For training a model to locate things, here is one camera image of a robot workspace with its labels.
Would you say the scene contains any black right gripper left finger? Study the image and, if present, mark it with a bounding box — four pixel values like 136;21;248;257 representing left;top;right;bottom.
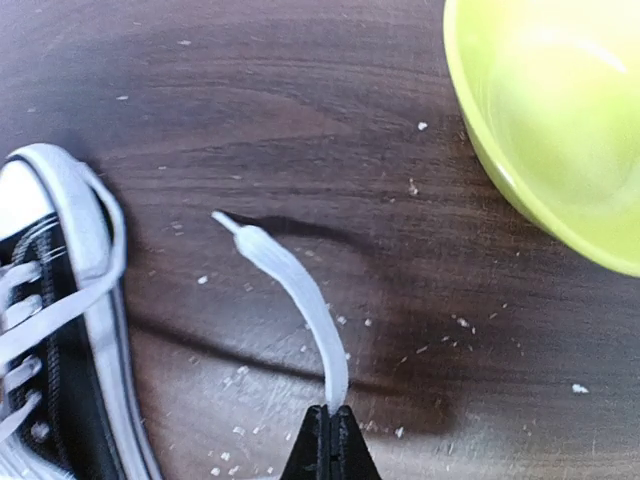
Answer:
280;405;330;480

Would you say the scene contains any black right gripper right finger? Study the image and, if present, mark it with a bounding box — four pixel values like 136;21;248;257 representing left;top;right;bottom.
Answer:
329;405;381;480

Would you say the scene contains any black white canvas sneaker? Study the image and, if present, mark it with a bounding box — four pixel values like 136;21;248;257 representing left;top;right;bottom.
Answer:
1;143;162;479

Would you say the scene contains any lime green bowl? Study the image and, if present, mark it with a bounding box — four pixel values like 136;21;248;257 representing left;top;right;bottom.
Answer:
443;1;639;276

